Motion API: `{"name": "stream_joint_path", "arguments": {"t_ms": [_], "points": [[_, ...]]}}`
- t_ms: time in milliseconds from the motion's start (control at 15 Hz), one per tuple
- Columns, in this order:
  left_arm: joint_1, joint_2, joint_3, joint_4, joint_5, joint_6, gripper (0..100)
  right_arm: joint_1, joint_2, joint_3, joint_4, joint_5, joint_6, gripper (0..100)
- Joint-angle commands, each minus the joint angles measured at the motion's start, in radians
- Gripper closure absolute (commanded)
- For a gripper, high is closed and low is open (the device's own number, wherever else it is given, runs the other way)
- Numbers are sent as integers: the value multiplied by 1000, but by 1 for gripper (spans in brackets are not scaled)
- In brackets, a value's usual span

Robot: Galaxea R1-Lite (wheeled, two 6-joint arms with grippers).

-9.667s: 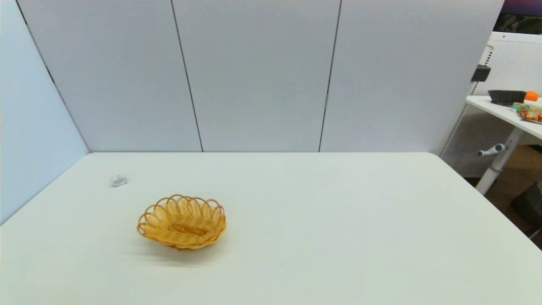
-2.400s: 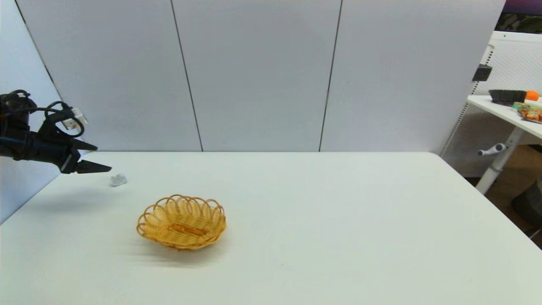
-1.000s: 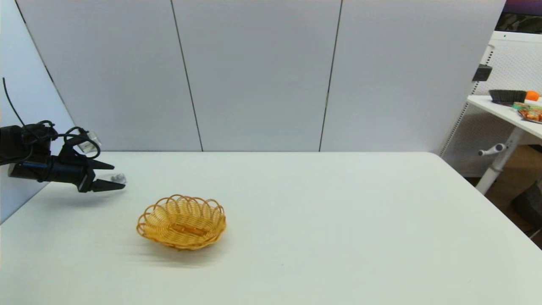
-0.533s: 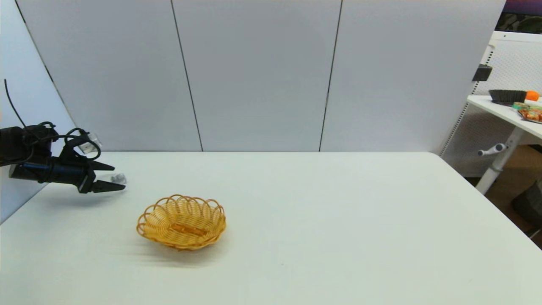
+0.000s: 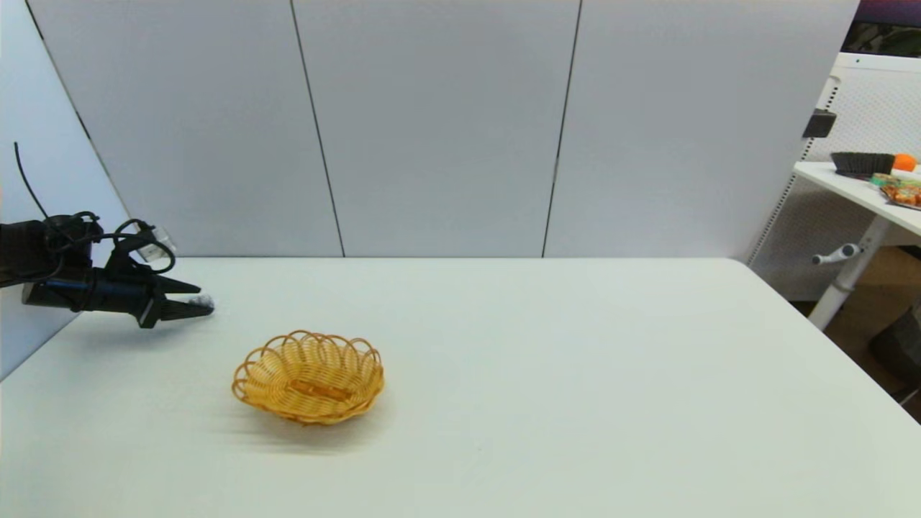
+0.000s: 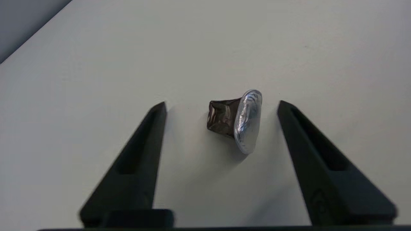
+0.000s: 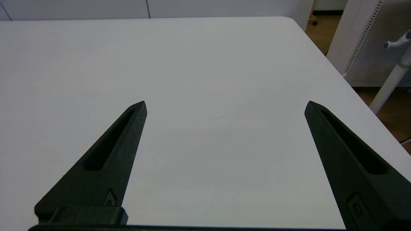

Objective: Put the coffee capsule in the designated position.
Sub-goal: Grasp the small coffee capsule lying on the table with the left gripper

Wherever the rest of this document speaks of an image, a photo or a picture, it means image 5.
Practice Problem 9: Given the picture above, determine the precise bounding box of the woven wicker basket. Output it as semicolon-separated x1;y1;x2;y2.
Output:
232;330;386;425

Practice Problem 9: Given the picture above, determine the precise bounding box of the black box on partition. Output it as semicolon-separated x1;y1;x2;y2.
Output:
800;109;835;140

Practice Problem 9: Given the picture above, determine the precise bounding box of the white desk leg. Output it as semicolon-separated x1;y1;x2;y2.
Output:
807;216;891;332

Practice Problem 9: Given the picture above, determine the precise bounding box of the black woven basket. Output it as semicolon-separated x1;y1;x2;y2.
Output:
829;152;895;181

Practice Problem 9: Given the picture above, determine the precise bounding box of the white pegboard panel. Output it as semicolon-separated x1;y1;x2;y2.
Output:
745;53;921;303

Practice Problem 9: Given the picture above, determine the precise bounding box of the black bin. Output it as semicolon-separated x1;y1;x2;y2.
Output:
867;306;921;404

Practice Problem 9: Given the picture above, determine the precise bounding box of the clear wrist camera box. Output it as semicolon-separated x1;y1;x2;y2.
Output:
133;224;178;262

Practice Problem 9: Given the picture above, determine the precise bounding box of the white desk crank handle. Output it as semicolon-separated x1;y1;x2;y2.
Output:
812;244;862;266

